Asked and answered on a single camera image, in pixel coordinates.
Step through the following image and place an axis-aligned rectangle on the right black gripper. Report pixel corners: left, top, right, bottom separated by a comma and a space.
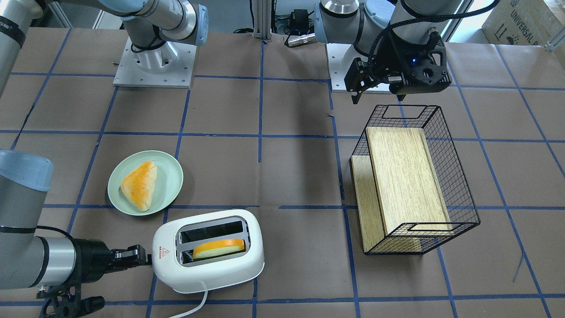
73, 239, 153, 283

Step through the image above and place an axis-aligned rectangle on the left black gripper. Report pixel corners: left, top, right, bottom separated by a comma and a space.
344, 27, 452, 105

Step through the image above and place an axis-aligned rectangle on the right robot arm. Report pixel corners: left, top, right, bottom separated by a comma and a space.
1, 0, 209, 289

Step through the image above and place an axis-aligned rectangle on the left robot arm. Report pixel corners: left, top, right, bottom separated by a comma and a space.
285, 0, 460, 104

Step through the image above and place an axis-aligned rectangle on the white two-slot toaster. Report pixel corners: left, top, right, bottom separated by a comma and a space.
153, 209, 265, 294

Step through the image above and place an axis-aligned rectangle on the toast slice in toaster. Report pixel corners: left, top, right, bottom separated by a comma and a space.
192, 238, 245, 260

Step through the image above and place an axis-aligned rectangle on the triangular bread on plate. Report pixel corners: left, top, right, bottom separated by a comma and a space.
120, 161, 158, 212

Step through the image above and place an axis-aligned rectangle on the light green round plate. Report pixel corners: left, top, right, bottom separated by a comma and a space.
107, 150, 184, 216

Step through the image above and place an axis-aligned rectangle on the black power adapter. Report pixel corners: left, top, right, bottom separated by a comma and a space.
287, 9, 309, 35

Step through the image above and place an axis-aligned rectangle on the cardboard box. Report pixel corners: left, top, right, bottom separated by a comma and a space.
482, 0, 565, 45

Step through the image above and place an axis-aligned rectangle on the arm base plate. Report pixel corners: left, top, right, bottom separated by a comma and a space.
325, 43, 398, 94
113, 39, 198, 89

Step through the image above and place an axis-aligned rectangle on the white toaster power cable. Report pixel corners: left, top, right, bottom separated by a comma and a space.
167, 283, 208, 318

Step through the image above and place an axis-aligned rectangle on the aluminium frame post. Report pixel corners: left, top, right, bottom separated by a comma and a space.
252, 0, 274, 42

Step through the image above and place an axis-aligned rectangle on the black wire basket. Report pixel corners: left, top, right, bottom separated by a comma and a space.
350, 105, 481, 255

